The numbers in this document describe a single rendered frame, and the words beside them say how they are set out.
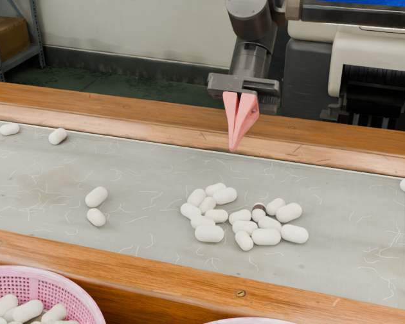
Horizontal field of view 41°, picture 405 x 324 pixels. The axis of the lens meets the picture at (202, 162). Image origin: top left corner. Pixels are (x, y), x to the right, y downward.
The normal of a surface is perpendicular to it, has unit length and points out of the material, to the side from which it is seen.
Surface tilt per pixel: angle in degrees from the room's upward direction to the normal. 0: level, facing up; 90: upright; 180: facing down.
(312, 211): 0
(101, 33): 88
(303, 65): 90
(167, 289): 0
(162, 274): 0
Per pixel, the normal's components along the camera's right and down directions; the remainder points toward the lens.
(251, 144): -0.19, -0.26
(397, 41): -0.04, -0.78
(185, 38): -0.33, 0.47
